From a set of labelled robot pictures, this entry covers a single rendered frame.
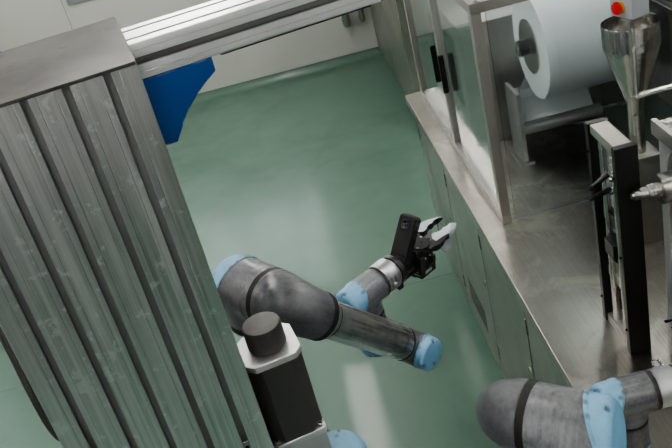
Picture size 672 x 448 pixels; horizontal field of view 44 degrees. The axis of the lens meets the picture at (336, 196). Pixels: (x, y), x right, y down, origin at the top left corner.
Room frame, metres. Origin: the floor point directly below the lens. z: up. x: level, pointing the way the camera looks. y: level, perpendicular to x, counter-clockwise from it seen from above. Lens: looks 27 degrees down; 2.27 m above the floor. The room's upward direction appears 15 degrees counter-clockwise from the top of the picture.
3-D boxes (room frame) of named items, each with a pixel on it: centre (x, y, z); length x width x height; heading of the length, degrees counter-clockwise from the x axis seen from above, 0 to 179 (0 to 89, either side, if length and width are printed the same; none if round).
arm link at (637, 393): (1.16, -0.43, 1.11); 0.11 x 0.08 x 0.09; 90
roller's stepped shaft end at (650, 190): (1.47, -0.62, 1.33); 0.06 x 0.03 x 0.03; 90
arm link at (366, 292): (1.55, 0.00, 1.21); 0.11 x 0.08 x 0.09; 128
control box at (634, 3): (1.77, -0.73, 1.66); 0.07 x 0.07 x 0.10; 19
